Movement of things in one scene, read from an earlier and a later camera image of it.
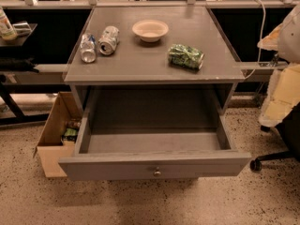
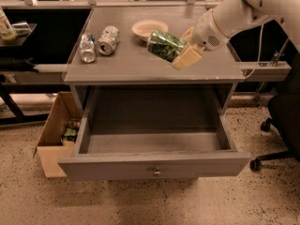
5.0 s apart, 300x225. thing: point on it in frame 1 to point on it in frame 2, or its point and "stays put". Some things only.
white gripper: [290, 37] to [206, 32]
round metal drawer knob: [157, 173] stays put
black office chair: [290, 129] stays put
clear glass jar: [88, 48] stays put
